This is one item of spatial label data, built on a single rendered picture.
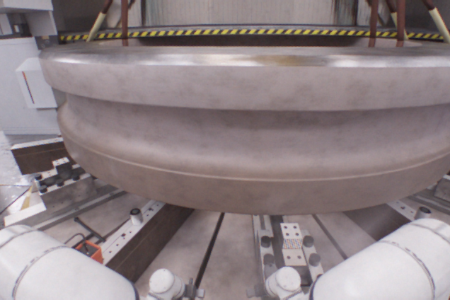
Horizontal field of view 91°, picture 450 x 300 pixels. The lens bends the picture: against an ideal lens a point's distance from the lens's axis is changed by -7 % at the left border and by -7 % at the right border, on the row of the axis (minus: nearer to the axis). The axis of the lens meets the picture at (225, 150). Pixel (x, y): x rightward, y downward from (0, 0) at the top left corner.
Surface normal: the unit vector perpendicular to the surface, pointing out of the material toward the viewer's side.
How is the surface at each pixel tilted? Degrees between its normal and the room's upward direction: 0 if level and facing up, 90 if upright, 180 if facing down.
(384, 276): 21
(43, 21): 90
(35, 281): 26
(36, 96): 90
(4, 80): 90
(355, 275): 41
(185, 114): 90
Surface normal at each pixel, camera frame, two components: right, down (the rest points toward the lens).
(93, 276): 0.64, -0.76
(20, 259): -0.14, -0.73
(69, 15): -0.02, 0.46
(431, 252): 0.11, -0.73
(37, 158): 0.36, 0.43
